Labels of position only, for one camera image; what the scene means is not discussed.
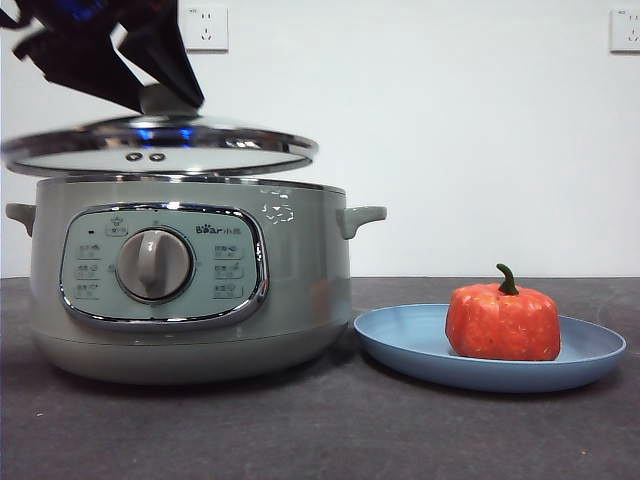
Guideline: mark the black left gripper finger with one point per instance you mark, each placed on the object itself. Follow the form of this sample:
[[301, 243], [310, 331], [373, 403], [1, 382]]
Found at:
[[165, 50], [75, 57]]

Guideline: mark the glass lid with steel rim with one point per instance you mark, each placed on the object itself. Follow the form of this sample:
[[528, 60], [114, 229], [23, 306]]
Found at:
[[225, 137]]

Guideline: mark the orange toy pumpkin green stem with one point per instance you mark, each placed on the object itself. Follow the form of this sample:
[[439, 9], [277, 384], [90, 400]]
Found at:
[[500, 325]]

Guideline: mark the pale green electric steamer pot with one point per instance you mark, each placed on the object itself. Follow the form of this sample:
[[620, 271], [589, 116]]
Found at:
[[300, 280]]

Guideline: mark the blue round plate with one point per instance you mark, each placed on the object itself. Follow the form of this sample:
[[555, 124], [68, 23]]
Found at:
[[400, 340]]

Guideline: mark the white wall socket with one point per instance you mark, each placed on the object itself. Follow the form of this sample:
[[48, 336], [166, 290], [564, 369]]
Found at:
[[207, 30], [626, 30]]

